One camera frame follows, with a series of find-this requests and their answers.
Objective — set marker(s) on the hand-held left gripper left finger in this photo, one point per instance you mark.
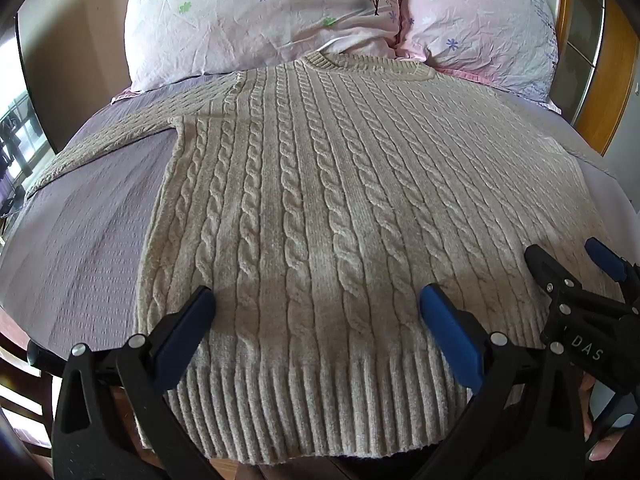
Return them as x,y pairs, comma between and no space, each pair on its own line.
189,329

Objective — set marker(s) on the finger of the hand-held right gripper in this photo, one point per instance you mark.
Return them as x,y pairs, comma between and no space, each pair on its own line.
541,262
606,257

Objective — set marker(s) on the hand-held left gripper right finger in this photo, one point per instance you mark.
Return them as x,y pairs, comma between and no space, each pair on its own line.
449,334

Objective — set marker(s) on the person's right hand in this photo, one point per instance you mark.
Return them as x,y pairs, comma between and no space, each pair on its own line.
586,430

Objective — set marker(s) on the lavender bed sheet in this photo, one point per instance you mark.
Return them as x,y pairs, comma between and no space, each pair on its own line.
90,240

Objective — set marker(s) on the wooden headboard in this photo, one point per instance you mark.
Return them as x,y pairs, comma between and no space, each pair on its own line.
607,85

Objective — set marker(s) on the pink floral pillow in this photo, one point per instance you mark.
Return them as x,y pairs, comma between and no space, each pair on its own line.
475,20

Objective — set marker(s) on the window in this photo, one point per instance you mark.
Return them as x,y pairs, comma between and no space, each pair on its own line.
17,125

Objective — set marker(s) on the white floral pillow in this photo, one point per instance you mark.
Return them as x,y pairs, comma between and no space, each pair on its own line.
250,15

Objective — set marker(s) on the wooden bed frame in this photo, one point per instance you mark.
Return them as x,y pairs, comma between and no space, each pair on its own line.
30,395

